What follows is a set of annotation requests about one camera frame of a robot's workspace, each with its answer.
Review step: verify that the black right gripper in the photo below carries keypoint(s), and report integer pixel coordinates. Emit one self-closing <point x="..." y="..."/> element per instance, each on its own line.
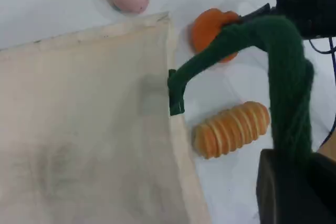
<point x="309" y="14"/>

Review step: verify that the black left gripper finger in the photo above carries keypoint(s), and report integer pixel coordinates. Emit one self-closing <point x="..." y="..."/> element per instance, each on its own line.
<point x="281" y="190"/>
<point x="324" y="190"/>

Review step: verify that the orange fruit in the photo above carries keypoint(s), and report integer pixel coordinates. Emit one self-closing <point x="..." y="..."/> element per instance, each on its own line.
<point x="206" y="31"/>

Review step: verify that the ridged orange bread loaf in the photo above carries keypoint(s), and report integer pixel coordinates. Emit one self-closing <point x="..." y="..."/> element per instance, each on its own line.
<point x="231" y="129"/>

